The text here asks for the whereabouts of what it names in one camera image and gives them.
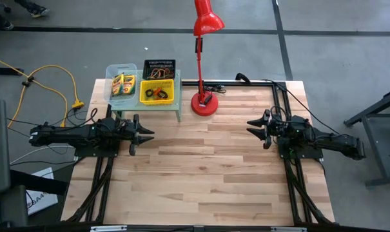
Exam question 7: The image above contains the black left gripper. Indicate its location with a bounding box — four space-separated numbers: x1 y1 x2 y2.
118 113 155 157

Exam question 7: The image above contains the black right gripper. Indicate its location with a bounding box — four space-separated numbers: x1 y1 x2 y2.
246 108 288 150

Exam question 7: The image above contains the yellow plastic basket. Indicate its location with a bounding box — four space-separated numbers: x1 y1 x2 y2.
139 79 175 106

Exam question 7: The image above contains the clear plastic bin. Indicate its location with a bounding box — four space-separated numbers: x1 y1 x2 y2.
104 63 139 110

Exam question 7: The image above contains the yellow green crayon box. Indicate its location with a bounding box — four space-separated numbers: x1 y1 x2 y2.
122 74 137 95
111 73 125 97

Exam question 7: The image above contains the red rubber band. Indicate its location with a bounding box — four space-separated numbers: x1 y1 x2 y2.
155 69 175 80

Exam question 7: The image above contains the orange rubber band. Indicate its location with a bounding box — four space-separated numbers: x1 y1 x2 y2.
148 67 173 80

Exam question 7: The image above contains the black plastic basket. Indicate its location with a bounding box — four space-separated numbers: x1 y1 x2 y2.
142 59 177 81

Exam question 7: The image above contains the red desk lamp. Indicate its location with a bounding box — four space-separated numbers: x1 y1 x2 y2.
190 0 226 117

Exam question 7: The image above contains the green perforated metal shelf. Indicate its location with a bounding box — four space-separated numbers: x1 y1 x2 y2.
110 69 183 124

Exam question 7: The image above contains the black metal stand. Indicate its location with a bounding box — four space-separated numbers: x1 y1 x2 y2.
342 88 390 188

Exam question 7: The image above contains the white printed box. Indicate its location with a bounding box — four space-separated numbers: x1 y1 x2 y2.
26 166 59 217

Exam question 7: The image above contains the black flat bar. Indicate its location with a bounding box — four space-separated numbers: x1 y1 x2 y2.
0 66 25 77

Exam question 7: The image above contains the person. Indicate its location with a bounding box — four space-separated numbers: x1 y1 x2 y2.
0 0 41 26

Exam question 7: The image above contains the black aluminium table frame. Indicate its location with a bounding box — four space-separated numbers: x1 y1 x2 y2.
61 79 336 232

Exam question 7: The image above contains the black hooked cable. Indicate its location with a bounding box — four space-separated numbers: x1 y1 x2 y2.
235 72 252 85

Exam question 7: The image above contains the long black cable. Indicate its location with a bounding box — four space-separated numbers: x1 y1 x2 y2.
262 78 341 135

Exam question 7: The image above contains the black lamp cord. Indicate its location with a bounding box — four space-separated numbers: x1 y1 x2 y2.
201 83 227 95

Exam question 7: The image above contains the yellow extension cable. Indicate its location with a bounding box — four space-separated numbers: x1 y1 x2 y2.
0 53 85 129

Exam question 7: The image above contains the silver metal bracket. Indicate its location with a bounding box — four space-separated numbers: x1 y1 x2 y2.
90 225 128 232
270 226 307 232

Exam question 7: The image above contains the white cable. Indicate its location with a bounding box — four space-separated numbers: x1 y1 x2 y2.
8 144 75 166

